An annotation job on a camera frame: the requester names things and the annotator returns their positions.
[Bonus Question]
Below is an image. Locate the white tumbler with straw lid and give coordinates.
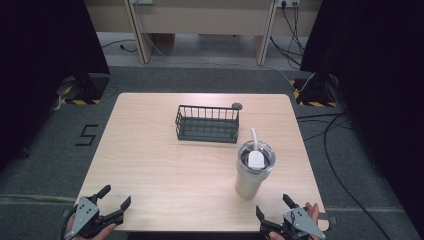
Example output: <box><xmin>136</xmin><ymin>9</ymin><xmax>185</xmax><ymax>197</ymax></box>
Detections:
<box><xmin>234</xmin><ymin>128</ymin><xmax>277</xmax><ymax>200</ymax></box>

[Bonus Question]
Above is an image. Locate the black floor cable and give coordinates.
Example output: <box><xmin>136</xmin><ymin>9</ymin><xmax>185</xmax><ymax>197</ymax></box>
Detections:
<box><xmin>295</xmin><ymin>112</ymin><xmax>393</xmax><ymax>240</ymax></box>

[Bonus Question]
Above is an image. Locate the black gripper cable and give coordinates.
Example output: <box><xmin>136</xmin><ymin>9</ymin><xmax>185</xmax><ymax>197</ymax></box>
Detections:
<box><xmin>59</xmin><ymin>205</ymin><xmax>79</xmax><ymax>240</ymax></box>

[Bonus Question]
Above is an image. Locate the person's left hand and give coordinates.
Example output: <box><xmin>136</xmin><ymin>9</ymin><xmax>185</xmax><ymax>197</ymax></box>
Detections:
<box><xmin>64</xmin><ymin>222</ymin><xmax>118</xmax><ymax>240</ymax></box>

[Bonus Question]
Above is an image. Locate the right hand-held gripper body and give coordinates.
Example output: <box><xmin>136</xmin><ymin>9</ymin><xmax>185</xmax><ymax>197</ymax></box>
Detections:
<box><xmin>261</xmin><ymin>206</ymin><xmax>328</xmax><ymax>240</ymax></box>

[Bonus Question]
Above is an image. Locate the black curtain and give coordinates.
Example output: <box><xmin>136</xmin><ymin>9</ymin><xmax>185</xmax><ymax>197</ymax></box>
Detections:
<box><xmin>0</xmin><ymin>0</ymin><xmax>112</xmax><ymax>173</ymax></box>
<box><xmin>299</xmin><ymin>0</ymin><xmax>424</xmax><ymax>231</ymax></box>

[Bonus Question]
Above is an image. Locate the white wall socket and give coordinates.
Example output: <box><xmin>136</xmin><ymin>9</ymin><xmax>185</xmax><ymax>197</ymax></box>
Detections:
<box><xmin>277</xmin><ymin>0</ymin><xmax>301</xmax><ymax>9</ymax></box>

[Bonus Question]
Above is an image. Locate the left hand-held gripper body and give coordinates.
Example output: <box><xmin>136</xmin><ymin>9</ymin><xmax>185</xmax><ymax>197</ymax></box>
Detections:
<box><xmin>63</xmin><ymin>195</ymin><xmax>113</xmax><ymax>240</ymax></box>

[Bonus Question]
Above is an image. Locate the beige desk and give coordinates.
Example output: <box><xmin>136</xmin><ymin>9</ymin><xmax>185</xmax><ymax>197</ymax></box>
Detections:
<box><xmin>83</xmin><ymin>0</ymin><xmax>323</xmax><ymax>66</ymax></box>

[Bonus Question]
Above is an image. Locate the bundle of black cables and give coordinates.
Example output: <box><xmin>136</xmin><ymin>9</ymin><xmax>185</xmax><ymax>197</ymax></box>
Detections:
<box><xmin>269</xmin><ymin>2</ymin><xmax>307</xmax><ymax>70</ymax></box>

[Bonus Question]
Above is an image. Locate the black wire basket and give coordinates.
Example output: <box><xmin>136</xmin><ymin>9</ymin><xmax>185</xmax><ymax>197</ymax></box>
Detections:
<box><xmin>174</xmin><ymin>104</ymin><xmax>241</xmax><ymax>144</ymax></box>

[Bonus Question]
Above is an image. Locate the person's right hand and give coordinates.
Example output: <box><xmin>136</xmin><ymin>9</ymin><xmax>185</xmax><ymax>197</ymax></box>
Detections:
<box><xmin>268</xmin><ymin>202</ymin><xmax>321</xmax><ymax>240</ymax></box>

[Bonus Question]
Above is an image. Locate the black cable with plug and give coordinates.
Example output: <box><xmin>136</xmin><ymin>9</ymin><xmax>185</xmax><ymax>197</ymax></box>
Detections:
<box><xmin>100</xmin><ymin>39</ymin><xmax>138</xmax><ymax>54</ymax></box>

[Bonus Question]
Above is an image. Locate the black stand base striped tape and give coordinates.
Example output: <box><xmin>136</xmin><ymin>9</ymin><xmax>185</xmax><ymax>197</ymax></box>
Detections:
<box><xmin>59</xmin><ymin>73</ymin><xmax>112</xmax><ymax>106</ymax></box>
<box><xmin>289</xmin><ymin>73</ymin><xmax>340</xmax><ymax>108</ymax></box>

